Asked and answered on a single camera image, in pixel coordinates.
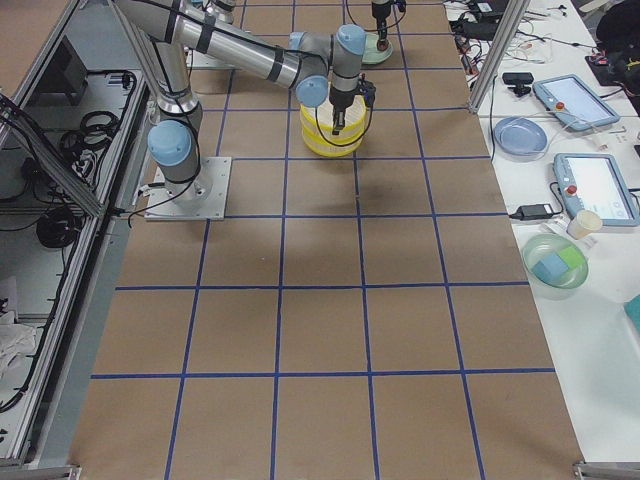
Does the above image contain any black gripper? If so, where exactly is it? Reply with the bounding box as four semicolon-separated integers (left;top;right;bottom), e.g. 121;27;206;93
376;17;389;50
329;74;376;135

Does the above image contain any yellow steamer basket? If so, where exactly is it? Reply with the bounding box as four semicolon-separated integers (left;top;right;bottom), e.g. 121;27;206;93
301;127;363;158
300;96;367;141

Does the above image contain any mint green plate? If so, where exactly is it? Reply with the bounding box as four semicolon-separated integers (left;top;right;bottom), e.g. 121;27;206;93
362;33;393;65

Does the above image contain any black webcam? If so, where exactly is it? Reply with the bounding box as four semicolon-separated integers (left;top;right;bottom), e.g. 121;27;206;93
502;72;534;98

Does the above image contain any blue plate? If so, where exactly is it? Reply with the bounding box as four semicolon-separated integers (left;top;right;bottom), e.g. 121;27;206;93
493;117;548;161

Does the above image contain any teach pendant, far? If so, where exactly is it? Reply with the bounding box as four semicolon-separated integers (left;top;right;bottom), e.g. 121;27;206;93
532;74;620;132

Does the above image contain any teach pendant,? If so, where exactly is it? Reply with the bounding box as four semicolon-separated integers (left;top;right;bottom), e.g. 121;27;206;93
532;74;620;132
553;153;639;227

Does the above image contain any black charger brick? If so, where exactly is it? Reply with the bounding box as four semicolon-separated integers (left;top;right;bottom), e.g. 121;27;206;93
509;203;562;221

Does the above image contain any teach pendant, near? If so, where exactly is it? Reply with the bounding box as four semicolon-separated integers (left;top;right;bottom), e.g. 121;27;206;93
553;153;639;227

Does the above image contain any paper cup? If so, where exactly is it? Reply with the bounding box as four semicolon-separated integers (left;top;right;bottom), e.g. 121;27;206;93
566;209;603;240

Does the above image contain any green plate with blocks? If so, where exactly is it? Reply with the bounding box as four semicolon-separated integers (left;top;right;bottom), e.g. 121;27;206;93
521;233;589;300

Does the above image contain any white crumpled cloth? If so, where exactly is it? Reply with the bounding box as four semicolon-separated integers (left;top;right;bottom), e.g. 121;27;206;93
0;277;39;381

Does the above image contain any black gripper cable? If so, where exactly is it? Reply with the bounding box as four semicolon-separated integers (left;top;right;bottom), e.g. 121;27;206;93
313;74;376;149

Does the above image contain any aluminium frame post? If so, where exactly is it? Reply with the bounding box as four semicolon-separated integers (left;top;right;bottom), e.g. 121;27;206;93
467;0;530;114

